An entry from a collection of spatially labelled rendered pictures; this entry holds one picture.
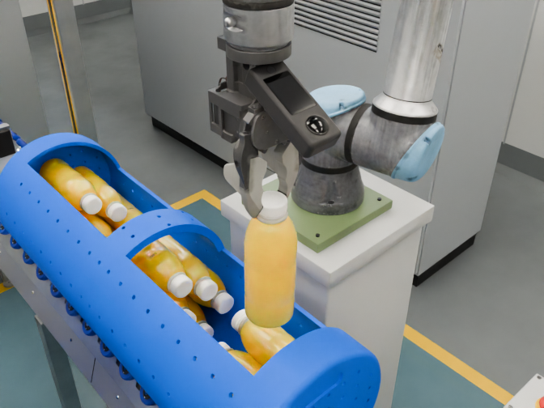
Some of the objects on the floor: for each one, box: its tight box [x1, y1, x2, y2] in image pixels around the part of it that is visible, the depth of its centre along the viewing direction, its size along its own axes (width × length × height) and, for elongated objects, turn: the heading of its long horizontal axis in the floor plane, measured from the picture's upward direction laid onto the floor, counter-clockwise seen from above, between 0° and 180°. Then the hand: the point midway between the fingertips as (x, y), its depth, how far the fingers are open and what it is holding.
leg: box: [34, 315, 82, 408], centre depth 193 cm, size 6×6×63 cm
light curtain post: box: [46, 0, 99, 144], centre depth 212 cm, size 6×6×170 cm
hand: (272, 204), depth 76 cm, fingers closed on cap, 4 cm apart
